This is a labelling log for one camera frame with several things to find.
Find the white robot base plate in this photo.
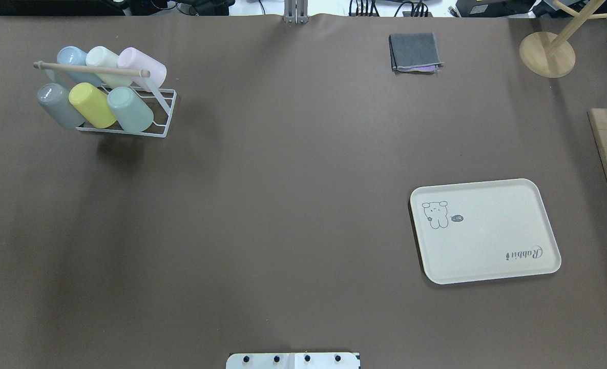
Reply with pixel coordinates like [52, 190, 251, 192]
[225, 352, 361, 368]

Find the pink plastic cup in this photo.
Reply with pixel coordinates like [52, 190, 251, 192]
[117, 47, 167, 88]

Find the grey plastic cup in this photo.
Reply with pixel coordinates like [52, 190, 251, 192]
[36, 83, 86, 129]

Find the folded grey cloth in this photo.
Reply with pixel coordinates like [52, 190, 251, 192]
[388, 32, 442, 73]

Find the cream rabbit print tray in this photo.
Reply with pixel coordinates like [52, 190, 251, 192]
[409, 178, 562, 285]

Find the green plastic cup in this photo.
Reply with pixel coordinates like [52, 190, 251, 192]
[107, 87, 154, 133]

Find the wooden mug tree stand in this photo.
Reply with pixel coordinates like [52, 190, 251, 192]
[519, 1, 607, 78]

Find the cream white plastic cup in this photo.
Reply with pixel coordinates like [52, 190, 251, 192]
[86, 45, 133, 89]

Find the blue plastic cup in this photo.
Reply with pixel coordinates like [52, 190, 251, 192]
[56, 45, 102, 87]

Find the white wire cup rack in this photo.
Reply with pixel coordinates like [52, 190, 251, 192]
[33, 61, 177, 138]

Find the yellow plastic cup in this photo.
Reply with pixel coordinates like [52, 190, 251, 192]
[68, 83, 117, 129]

